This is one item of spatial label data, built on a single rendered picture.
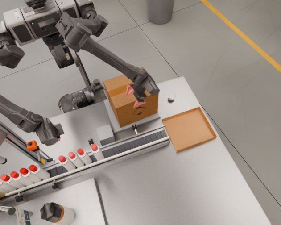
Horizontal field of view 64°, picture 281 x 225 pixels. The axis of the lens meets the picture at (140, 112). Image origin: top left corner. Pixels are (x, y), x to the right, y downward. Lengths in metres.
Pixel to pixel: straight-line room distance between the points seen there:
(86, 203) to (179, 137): 0.74
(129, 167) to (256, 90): 2.07
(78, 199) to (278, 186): 1.92
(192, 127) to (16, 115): 1.13
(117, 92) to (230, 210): 1.00
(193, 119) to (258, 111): 1.37
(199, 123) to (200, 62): 1.63
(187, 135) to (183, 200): 0.44
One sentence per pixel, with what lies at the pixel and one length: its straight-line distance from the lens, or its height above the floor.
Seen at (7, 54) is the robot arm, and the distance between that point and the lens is 1.36.
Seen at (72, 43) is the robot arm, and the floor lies 1.63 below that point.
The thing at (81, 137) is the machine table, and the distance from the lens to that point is 1.68.
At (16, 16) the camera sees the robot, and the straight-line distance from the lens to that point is 1.51.
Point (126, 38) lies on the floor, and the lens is 3.50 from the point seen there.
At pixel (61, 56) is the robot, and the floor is 1.19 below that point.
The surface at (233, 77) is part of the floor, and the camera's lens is 3.14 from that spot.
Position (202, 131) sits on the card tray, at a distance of 1.66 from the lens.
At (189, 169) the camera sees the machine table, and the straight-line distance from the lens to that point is 1.54.
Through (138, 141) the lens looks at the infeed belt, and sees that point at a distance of 1.54.
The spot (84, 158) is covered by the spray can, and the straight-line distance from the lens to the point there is 1.41.
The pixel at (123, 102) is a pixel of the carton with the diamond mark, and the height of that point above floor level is 1.12.
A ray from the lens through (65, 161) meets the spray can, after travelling 1.40.
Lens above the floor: 2.30
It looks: 60 degrees down
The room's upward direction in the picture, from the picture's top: 5 degrees counter-clockwise
